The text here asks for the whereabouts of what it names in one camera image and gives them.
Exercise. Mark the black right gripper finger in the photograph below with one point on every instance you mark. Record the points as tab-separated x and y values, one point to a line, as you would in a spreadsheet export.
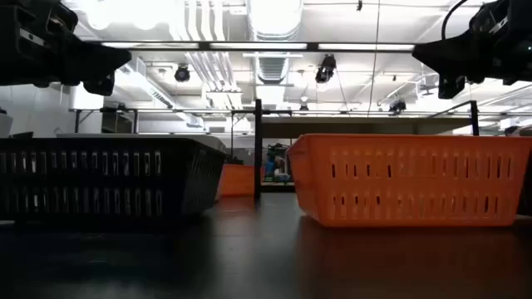
451	87
440	56

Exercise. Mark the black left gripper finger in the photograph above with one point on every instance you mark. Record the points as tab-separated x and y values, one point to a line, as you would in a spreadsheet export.
99	86
99	60

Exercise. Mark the orange slotted plastic basket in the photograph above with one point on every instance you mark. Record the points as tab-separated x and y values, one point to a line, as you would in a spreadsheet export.
407	178
237	180

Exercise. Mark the black ceiling spotlight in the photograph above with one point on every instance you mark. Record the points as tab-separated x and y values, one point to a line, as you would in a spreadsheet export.
325	68
182	73
397	106

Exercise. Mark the black background workstation frame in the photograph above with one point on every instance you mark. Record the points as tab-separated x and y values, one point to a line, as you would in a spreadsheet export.
104	110

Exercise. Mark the black aluminium rig frame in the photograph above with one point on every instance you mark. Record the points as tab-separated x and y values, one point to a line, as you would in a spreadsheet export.
311	46

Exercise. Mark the silver ceiling air duct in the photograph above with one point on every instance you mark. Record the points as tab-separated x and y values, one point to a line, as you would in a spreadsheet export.
272	68

